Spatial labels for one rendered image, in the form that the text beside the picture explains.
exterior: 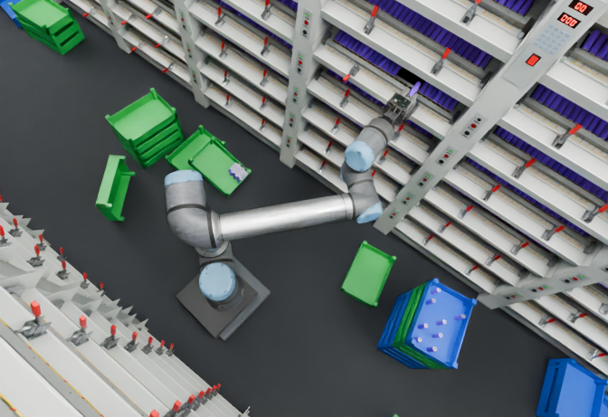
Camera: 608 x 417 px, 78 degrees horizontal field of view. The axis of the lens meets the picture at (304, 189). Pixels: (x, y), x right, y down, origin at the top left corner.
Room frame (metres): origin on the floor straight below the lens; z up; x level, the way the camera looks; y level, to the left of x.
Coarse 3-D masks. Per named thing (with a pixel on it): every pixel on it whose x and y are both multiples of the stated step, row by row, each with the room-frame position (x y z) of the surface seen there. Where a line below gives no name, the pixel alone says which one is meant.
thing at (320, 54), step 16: (336, 32) 1.23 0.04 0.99; (320, 48) 1.15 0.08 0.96; (336, 64) 1.10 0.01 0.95; (352, 64) 1.11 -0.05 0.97; (352, 80) 1.06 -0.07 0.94; (368, 80) 1.06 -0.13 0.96; (400, 80) 1.08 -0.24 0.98; (384, 96) 1.01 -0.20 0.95; (416, 112) 0.97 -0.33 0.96; (432, 128) 0.92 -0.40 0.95; (448, 128) 0.93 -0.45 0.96
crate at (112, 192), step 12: (120, 156) 0.81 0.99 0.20; (108, 168) 0.73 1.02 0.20; (120, 168) 0.81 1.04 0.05; (108, 180) 0.66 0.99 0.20; (120, 180) 0.76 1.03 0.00; (108, 192) 0.60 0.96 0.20; (120, 192) 0.69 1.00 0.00; (96, 204) 0.52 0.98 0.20; (108, 204) 0.54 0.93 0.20; (120, 204) 0.62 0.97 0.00; (108, 216) 0.52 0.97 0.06
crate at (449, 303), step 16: (432, 288) 0.50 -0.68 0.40; (448, 288) 0.51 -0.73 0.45; (432, 304) 0.43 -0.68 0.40; (448, 304) 0.45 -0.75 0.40; (464, 304) 0.47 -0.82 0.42; (416, 320) 0.34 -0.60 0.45; (432, 320) 0.36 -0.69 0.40; (448, 320) 0.38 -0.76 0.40; (464, 320) 0.39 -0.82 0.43; (416, 336) 0.28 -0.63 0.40; (448, 336) 0.31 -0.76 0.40; (432, 352) 0.24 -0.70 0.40; (448, 352) 0.25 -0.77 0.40; (448, 368) 0.19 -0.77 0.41
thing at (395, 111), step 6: (396, 96) 0.89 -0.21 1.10; (402, 96) 0.89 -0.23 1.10; (390, 102) 0.85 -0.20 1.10; (396, 102) 0.86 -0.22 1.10; (402, 102) 0.87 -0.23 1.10; (408, 102) 0.87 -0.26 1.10; (390, 108) 0.84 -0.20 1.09; (396, 108) 0.84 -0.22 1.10; (402, 108) 0.84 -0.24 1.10; (384, 114) 0.80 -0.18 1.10; (390, 114) 0.82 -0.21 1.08; (396, 114) 0.83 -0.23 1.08; (402, 114) 0.83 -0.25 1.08; (390, 120) 0.79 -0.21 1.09; (396, 120) 0.83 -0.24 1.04; (402, 120) 0.86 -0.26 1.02
